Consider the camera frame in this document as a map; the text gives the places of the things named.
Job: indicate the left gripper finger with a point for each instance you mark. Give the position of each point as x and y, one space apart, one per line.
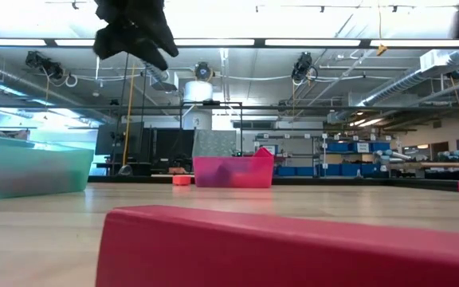
162 40
134 45

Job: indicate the small orange block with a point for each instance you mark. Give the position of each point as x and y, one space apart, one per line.
181 180

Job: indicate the white cylindrical lamp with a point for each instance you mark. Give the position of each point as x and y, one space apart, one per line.
197 91

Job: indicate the yellow hanging tag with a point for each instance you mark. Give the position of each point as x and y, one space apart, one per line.
381 50

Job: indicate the black monitor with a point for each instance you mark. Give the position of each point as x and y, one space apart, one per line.
110 139

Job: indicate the grey partition panel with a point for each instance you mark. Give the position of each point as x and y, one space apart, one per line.
213 143

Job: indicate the small orange background object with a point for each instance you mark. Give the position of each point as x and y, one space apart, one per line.
177 170

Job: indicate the red plastic bin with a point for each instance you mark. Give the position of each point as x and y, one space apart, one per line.
229 173

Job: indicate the blue storage bin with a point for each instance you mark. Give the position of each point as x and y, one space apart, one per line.
287 170
373 169
338 147
341 169
381 146

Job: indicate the green translucent plastic bin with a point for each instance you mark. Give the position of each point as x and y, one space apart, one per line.
34 171

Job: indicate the long red block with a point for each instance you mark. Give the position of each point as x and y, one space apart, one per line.
293 259

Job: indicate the silver flexible duct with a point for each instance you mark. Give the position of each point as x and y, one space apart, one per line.
158 75

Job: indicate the black hanging camera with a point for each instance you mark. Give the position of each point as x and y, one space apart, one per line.
42 63
302 65
203 71

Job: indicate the silver duct pipe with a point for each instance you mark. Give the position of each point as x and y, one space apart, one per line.
405 81

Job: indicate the black horizontal rail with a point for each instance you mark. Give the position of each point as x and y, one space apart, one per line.
253 107

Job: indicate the black aluminium table frame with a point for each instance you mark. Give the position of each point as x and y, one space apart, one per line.
373 182

